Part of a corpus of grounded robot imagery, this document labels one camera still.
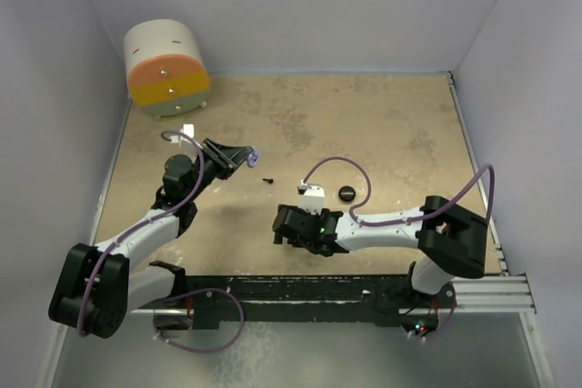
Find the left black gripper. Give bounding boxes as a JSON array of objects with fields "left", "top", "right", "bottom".
[{"left": 185, "top": 139, "right": 251, "bottom": 202}]

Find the purple earbud charging case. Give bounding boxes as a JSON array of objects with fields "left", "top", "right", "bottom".
[{"left": 246, "top": 148, "right": 260, "bottom": 168}]

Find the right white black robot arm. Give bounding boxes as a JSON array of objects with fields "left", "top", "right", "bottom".
[{"left": 272, "top": 195, "right": 488, "bottom": 307}]

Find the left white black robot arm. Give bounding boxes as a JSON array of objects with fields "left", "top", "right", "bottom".
[{"left": 48, "top": 130, "right": 259, "bottom": 339}]

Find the black earbud charging case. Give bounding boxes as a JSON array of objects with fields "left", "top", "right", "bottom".
[{"left": 337, "top": 185, "right": 356, "bottom": 204}]

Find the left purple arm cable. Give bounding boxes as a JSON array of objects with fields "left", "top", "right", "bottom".
[{"left": 76, "top": 129, "right": 205, "bottom": 338}]

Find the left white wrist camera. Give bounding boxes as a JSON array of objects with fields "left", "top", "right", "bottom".
[{"left": 170, "top": 124, "right": 198, "bottom": 152}]

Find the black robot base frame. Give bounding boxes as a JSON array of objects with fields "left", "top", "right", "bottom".
[{"left": 128, "top": 261, "right": 456, "bottom": 329}]

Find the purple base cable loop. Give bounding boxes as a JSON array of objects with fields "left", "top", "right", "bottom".
[{"left": 152, "top": 285, "right": 247, "bottom": 353}]

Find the aluminium extrusion rail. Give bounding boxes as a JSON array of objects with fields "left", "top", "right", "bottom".
[{"left": 453, "top": 275, "right": 536, "bottom": 313}]

